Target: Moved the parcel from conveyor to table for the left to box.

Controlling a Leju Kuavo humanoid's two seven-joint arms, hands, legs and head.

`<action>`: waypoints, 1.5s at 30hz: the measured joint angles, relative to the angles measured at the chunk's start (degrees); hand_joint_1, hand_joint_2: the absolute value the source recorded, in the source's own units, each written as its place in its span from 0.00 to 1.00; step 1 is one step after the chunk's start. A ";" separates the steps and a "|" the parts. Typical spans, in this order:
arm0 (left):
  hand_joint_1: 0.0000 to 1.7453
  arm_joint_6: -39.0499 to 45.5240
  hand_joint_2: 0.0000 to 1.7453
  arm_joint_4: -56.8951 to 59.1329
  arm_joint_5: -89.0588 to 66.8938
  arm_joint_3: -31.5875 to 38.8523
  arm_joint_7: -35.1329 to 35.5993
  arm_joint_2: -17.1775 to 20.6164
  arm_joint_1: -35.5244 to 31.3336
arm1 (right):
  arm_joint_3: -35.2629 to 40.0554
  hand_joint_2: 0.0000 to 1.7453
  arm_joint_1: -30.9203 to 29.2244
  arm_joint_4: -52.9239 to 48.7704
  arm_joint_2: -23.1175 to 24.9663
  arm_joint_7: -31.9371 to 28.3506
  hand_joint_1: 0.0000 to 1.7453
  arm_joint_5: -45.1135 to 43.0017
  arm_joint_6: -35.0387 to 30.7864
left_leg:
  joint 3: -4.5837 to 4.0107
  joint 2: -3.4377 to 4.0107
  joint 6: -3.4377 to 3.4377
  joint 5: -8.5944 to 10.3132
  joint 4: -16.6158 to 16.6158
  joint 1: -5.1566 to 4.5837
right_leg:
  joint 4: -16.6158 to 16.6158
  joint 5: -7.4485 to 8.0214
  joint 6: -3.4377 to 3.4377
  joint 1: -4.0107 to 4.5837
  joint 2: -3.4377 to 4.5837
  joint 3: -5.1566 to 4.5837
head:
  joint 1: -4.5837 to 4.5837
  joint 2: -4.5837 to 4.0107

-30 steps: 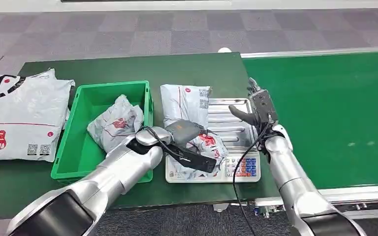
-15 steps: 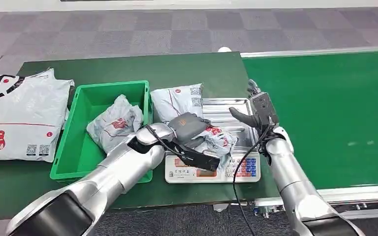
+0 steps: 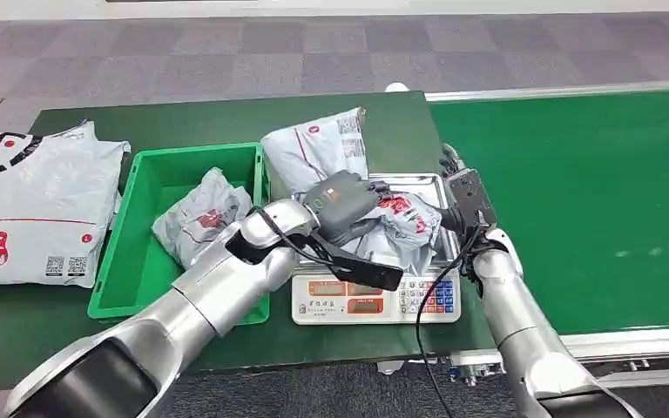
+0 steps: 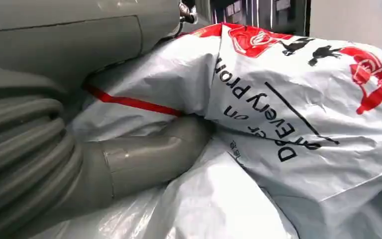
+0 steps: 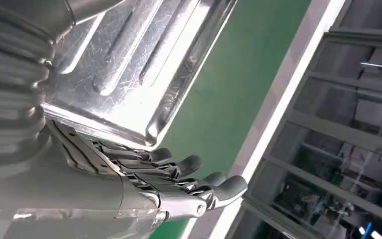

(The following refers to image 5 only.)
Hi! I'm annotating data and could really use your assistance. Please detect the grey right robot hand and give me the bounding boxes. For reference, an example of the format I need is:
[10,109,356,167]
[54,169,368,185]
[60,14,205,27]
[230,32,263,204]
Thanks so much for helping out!
[0,119,248,239]

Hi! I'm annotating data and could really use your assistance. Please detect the white electronic scale steel tray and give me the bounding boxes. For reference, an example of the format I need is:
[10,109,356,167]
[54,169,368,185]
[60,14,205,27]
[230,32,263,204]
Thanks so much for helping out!
[41,0,238,151]

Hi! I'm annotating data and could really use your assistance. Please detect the green conveyor belt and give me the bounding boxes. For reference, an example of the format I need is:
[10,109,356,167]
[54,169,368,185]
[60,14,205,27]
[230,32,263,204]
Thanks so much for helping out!
[150,0,312,239]

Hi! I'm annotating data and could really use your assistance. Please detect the aluminium conveyor frame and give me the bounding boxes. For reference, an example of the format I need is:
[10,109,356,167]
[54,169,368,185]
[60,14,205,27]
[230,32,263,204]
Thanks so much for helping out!
[181,0,348,239]

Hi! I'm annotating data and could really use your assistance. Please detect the grey metal frame rack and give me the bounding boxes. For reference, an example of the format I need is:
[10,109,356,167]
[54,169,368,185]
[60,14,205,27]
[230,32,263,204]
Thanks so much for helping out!
[230,0,382,239]

